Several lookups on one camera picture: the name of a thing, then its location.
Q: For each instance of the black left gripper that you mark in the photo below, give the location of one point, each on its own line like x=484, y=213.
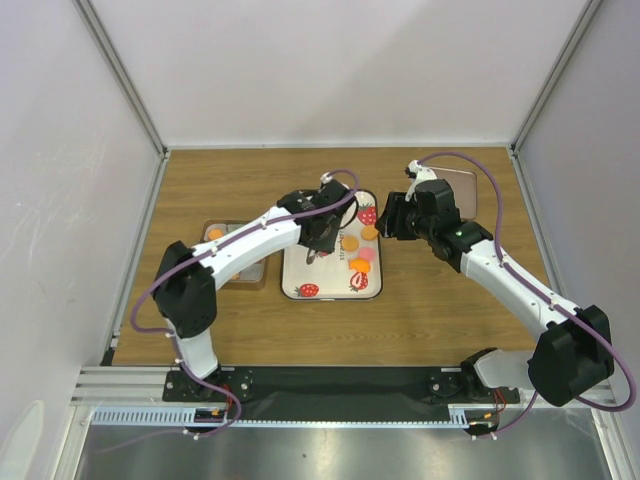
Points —
x=325, y=245

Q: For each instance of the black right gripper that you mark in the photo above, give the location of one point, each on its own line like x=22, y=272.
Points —
x=390, y=224

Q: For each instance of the metal serving tongs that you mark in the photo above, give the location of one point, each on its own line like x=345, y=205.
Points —
x=314, y=255

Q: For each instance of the gold tin lid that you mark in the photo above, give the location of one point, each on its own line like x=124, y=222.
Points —
x=464, y=186

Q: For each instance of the orange fish cookie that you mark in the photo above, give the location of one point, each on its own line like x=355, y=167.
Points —
x=215, y=233
x=359, y=265

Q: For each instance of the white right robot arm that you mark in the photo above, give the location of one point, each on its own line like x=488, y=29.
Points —
x=569, y=357

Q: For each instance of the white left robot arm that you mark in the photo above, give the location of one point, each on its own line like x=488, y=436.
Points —
x=188, y=279

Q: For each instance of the white strawberry tray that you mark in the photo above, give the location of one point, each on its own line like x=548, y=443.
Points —
x=330, y=278

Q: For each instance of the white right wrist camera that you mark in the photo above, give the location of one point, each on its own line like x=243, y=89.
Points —
x=417, y=173

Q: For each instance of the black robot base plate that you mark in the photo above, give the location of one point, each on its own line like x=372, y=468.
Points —
x=372, y=387

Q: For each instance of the white cable duct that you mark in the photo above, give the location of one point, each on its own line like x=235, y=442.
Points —
x=427, y=416

